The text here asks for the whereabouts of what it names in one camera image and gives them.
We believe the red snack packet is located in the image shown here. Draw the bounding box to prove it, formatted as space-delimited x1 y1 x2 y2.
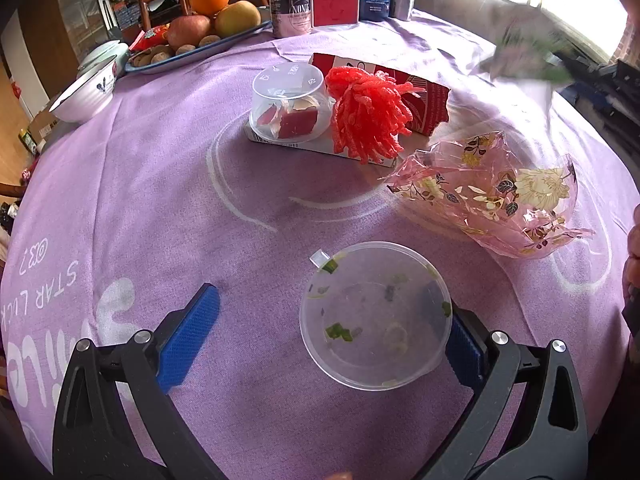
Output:
129 25 171 51

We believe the small clear plastic cup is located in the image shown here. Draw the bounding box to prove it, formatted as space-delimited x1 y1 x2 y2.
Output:
249 62 332 143

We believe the green lidded ceramic pot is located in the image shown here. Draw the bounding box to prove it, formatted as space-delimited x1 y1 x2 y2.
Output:
77 41 131 73

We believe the red and white carton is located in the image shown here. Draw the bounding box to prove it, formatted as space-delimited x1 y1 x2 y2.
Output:
245 51 452 168

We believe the green and white plastic bag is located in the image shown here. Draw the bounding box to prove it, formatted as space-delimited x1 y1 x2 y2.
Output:
475 2 576 86

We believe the purple printed tablecloth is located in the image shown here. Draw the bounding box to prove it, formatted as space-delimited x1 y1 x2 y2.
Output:
0 7 640 480

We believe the white ceramic bowl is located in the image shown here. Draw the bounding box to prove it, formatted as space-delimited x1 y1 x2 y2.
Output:
48 55 118 123

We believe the wooden glass cabinet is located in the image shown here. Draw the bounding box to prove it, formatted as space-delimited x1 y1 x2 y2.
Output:
20 0 111 86

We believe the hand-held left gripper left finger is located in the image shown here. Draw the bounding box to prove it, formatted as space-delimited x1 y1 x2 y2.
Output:
51 282 223 480

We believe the cardboard box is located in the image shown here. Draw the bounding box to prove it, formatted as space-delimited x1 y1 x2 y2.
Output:
20 110 61 156

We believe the floral cellophane wrap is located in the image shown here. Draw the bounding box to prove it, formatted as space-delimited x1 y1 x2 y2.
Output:
385 130 598 260

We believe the pile of walnuts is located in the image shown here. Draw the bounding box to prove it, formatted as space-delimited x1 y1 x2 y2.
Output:
127 35 223 67

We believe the red apple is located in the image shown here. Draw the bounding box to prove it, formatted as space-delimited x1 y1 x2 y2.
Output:
166 14 213 50

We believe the red foam net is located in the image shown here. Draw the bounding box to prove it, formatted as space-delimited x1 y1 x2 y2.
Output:
324 65 426 165

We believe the blue-rimmed fruit plate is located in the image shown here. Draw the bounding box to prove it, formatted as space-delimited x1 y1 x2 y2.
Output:
124 20 273 75

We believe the dark supplement bottle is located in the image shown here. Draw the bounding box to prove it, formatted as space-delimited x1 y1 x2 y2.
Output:
270 0 313 39

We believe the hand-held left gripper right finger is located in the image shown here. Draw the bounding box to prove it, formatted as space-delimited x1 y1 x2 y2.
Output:
417 307 591 480

